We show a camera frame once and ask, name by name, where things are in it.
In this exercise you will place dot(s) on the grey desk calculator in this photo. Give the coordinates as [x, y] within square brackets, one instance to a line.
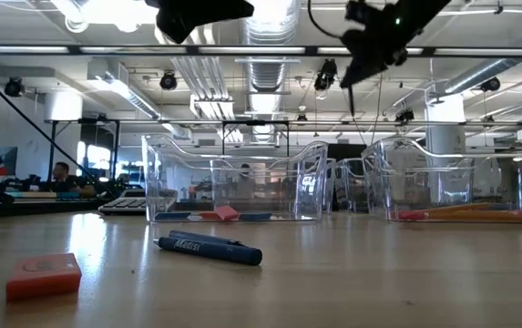
[119, 205]

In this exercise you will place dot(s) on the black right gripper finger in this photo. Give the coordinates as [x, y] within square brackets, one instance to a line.
[351, 72]
[370, 67]

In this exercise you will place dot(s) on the person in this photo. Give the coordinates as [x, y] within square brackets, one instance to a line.
[62, 175]
[245, 171]

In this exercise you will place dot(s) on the black ceiling camera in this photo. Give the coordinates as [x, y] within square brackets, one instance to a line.
[168, 81]
[405, 116]
[326, 75]
[490, 85]
[13, 87]

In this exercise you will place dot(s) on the silver ventilation duct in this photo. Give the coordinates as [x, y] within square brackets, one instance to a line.
[267, 73]

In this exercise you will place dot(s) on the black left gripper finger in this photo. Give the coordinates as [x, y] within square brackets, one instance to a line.
[206, 9]
[176, 32]

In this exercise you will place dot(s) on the blue eraser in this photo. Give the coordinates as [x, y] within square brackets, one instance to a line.
[256, 217]
[171, 216]

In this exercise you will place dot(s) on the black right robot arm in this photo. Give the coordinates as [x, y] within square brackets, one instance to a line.
[433, 9]

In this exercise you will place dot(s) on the black metal frame stand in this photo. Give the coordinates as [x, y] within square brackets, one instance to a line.
[256, 122]
[52, 146]

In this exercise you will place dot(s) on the clear plastic bin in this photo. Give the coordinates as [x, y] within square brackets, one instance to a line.
[402, 182]
[265, 163]
[349, 182]
[169, 182]

